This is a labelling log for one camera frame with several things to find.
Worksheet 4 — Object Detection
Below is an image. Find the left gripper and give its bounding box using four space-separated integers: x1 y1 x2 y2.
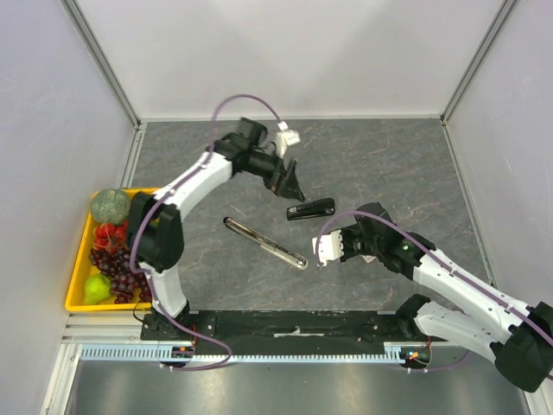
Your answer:
247 149 305 203

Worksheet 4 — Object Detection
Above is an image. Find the silver and black stapler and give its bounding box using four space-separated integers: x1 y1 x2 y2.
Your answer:
223 216 309 270

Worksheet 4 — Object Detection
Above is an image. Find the red white staple box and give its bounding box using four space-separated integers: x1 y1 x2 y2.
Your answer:
363 255 376 264

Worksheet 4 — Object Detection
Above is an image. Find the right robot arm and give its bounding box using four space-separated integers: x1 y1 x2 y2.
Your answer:
331 203 552 393

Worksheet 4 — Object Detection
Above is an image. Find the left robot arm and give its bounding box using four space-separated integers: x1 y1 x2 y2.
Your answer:
126 118 305 340

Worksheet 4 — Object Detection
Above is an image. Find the green striped melon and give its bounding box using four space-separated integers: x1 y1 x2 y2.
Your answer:
90 188 130 226

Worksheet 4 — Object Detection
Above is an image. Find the red cherry tomato cluster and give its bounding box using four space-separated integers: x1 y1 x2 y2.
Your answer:
92 221 128 253

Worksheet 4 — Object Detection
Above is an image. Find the purple grape bunch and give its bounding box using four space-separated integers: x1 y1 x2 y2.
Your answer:
89 248 151 304

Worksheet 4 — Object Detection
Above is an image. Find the green pear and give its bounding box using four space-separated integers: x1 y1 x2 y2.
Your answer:
84 273 111 305

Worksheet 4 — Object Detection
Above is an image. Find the yellow plastic bin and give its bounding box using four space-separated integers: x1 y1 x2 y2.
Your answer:
65 214 151 312

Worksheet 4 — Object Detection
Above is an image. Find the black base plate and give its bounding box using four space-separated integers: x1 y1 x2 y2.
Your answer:
141 310 428 348

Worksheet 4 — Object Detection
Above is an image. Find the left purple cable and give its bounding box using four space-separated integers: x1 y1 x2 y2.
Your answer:
129 93 289 373

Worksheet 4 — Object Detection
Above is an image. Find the grey cable duct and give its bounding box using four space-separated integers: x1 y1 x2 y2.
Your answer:
80 342 412 364

